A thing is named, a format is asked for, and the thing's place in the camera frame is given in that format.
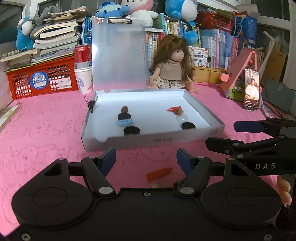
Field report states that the pocket label printer box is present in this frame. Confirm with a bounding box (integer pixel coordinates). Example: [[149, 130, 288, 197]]
[[189, 46, 208, 67]]

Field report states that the blue white plush left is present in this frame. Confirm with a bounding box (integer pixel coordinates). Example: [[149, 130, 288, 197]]
[[16, 16, 35, 52]]

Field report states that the brown-haired baby doll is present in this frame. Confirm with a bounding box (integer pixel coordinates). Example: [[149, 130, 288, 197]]
[[148, 35, 199, 93]]

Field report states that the person's right hand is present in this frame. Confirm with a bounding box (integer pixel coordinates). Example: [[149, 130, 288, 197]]
[[277, 175, 292, 206]]

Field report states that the blue plush right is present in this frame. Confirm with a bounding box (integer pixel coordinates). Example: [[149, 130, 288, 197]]
[[165, 0, 198, 46]]

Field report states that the clear bottle red ribbon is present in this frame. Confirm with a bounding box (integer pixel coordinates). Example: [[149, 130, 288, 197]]
[[166, 106, 196, 130]]

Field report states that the black binder clip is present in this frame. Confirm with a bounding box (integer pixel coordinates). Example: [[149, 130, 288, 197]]
[[84, 96, 98, 113]]

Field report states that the blue gift bag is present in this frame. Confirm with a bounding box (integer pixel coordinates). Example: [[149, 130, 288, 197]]
[[233, 11, 257, 47]]

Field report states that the pink white bunny plush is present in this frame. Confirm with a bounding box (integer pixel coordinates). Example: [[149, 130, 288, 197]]
[[121, 0, 158, 28]]

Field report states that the stack of books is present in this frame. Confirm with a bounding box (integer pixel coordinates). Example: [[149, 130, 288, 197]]
[[1, 6, 90, 68]]

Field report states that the red plastic basket right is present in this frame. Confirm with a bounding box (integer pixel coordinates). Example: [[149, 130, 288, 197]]
[[195, 11, 233, 33]]

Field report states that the translucent plastic clipboard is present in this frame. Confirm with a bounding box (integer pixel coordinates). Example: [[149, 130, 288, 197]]
[[91, 16, 149, 92]]

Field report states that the blue star plush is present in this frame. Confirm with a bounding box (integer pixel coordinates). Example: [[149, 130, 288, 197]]
[[95, 1, 130, 18]]

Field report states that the book at left edge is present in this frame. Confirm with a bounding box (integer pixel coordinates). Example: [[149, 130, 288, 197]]
[[0, 105, 20, 132]]

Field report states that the grey cardboard box tray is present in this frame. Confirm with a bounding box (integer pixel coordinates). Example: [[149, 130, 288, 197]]
[[81, 89, 225, 152]]

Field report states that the pink blanket with bunnies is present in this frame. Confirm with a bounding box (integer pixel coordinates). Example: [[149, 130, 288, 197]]
[[0, 82, 296, 237]]

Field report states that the smartphone with lit screen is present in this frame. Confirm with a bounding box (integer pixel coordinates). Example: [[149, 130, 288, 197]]
[[244, 68, 260, 110]]

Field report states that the wooden drawer box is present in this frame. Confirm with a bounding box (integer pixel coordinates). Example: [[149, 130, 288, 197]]
[[193, 66, 228, 84]]

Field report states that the red soda can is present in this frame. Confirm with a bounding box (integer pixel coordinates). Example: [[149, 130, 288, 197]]
[[74, 44, 92, 69]]

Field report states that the white paper cup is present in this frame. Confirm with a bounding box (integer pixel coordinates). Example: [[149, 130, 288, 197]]
[[74, 67, 93, 94]]

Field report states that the red plastic crate left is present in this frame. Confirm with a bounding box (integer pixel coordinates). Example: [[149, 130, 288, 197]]
[[5, 55, 78, 100]]

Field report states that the row of upright books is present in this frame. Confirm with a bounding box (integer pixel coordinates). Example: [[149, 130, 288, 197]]
[[145, 13, 240, 70]]

